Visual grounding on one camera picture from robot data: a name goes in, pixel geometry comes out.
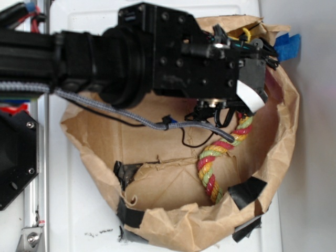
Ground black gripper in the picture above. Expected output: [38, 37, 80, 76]
[117, 3, 275, 109]

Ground yellow cloth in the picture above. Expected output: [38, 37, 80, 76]
[228, 27, 257, 41]

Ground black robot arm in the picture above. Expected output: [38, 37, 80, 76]
[1, 3, 277, 108]

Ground blue tape right edge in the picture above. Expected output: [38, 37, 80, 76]
[274, 33, 301, 62]

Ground brown paper bag bin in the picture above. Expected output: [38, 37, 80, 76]
[60, 14, 300, 249]

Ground black tape inside bag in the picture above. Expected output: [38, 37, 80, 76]
[113, 161, 143, 191]

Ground black tape lower right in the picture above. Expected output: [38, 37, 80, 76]
[228, 176, 267, 210]

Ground black tape bottom left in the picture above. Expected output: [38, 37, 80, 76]
[117, 197, 145, 228]

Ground black tape bottom right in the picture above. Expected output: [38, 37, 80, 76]
[232, 215, 261, 243]

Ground white ribbon cable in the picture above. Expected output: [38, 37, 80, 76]
[236, 80, 265, 112]

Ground multicolour twisted rope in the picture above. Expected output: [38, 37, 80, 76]
[198, 111, 255, 204]

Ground thin black wire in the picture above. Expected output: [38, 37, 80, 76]
[62, 98, 218, 148]

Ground grey braided cable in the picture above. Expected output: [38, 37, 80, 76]
[0, 81, 235, 144]

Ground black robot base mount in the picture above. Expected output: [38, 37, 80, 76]
[1, 111, 38, 211]

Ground aluminium extrusion rail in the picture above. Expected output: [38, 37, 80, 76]
[23, 0, 50, 229]

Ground metal corner bracket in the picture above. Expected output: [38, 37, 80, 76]
[16, 226, 44, 252]

